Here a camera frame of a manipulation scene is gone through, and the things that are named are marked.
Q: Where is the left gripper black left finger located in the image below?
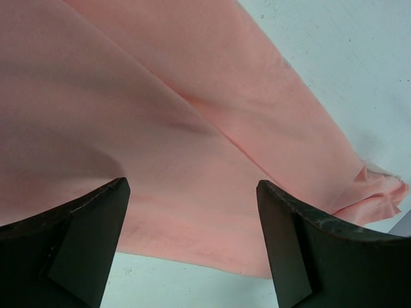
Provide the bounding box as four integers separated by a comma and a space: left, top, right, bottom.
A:
1, 178, 130, 307

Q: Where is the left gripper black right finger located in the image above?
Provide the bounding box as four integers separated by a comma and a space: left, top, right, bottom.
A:
256, 180, 410, 307

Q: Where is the salmon pink t shirt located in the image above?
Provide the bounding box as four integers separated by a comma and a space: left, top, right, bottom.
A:
1, 1, 408, 278

